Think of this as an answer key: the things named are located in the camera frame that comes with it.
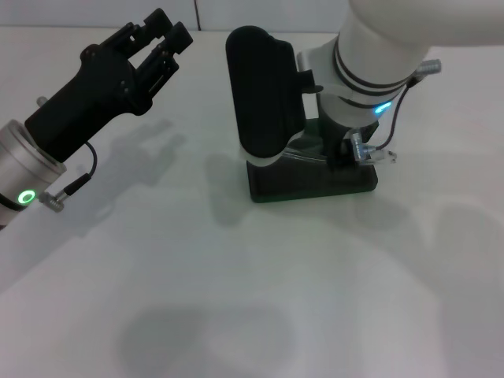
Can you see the clear white glasses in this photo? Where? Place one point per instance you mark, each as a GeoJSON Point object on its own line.
{"type": "Point", "coordinates": [307, 155]}

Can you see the green glasses case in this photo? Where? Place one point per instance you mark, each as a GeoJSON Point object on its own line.
{"type": "Point", "coordinates": [307, 185]}

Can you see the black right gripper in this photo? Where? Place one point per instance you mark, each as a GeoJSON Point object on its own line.
{"type": "Point", "coordinates": [334, 141]}

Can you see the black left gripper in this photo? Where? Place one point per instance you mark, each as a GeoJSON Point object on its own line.
{"type": "Point", "coordinates": [86, 102]}

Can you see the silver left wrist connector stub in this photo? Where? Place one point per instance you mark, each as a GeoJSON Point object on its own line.
{"type": "Point", "coordinates": [41, 100]}

